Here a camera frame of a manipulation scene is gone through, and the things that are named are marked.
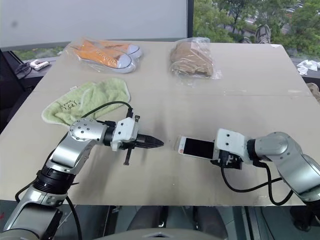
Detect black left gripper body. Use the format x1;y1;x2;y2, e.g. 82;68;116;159
121;115;147;166

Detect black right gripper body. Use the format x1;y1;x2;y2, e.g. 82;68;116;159
210;149;244;171

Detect white smartphone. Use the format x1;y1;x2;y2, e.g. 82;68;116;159
173;135;216;161
178;136;216;160

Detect green towel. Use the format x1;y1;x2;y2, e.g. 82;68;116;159
41;77;132;126

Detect brown plush slipper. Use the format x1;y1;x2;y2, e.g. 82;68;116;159
171;38;211;64
170;58;216;77

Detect tan item in plastic bag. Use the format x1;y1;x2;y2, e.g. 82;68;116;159
169;36;223;81

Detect grey robot torso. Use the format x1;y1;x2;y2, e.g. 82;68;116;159
37;224;320;240

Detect orange canvas sneaker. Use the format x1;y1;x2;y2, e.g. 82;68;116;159
71;46;138;74
74;39;143;58

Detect brown plush item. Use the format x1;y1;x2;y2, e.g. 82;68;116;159
306;82;320;103

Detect orange sneakers in bag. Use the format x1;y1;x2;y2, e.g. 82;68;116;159
63;36;145;75

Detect white cloth at edge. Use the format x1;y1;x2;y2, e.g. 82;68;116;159
296;59;320;76

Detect white power strip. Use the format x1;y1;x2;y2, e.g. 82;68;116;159
29;59;51;72

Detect dark window mullion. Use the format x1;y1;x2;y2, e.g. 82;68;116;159
186;0;195;39

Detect white roller blind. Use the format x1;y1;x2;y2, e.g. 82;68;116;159
0;0;189;50

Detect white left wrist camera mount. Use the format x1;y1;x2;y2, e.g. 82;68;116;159
111;117;140;152

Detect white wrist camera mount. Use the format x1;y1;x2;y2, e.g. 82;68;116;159
213;128;250;165
111;117;140;152

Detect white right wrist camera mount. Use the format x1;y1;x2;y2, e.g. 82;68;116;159
213;128;250;165

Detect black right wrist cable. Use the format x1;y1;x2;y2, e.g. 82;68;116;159
220;159;294;207

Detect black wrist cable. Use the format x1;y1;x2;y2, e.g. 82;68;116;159
81;100;136;120
220;159;294;207

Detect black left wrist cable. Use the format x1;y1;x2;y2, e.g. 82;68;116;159
81;100;136;120

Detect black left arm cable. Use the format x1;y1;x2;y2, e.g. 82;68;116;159
14;181;83;240

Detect black power cable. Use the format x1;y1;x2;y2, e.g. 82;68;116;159
14;61;35;80

